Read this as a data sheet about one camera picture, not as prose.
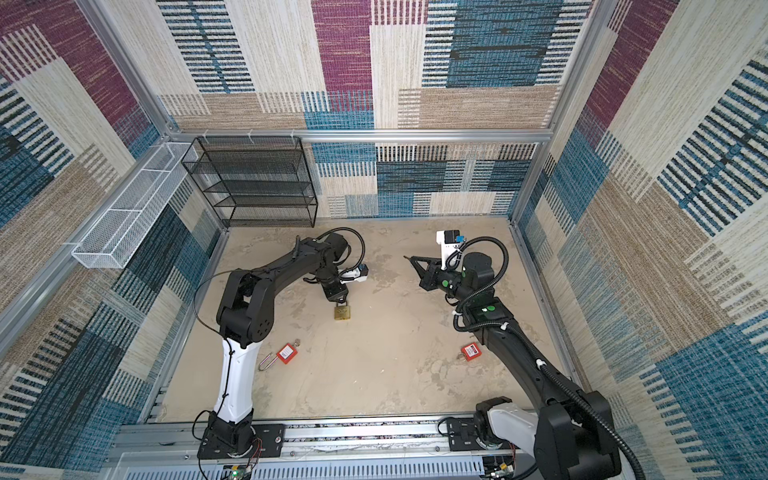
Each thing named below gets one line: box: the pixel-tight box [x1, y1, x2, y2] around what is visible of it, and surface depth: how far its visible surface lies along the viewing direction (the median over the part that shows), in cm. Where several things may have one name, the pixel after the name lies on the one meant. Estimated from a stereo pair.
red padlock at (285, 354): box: [258, 342, 299, 371], surface depth 88 cm
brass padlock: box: [334, 300, 351, 320], surface depth 96 cm
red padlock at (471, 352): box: [460, 342, 482, 362], surface depth 87 cm
